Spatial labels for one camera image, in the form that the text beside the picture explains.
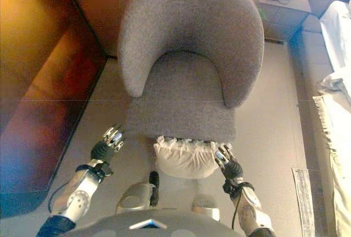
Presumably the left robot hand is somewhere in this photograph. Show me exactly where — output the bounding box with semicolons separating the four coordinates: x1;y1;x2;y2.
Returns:
90;123;127;163

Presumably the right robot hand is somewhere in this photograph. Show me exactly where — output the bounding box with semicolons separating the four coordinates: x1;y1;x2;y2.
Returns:
214;143;244;179

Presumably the grey striped rug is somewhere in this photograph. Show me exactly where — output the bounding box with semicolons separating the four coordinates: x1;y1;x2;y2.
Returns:
291;167;316;237

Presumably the cream fringed cushion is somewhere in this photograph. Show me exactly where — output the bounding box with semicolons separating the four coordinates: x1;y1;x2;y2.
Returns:
152;135;233;179

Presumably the beige nightstand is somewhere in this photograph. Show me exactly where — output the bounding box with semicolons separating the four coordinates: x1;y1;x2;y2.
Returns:
251;0;312;42

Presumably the silver right robot leg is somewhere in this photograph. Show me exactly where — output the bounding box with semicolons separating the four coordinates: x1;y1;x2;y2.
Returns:
190;194;222;223

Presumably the grey fabric armchair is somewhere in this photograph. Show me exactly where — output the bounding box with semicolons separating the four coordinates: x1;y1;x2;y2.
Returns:
117;0;265;142

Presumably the silver robot torso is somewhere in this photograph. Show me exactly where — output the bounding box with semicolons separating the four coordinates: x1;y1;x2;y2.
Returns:
59;211;245;237

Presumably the brown wooden cabinet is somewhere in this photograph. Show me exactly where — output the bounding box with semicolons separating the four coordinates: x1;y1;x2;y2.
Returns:
0;0;121;218

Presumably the white bed sheet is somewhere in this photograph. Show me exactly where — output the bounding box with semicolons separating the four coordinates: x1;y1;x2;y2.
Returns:
316;0;351;98

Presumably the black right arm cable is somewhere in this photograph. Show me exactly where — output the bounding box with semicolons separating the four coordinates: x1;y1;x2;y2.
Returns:
231;191;244;231

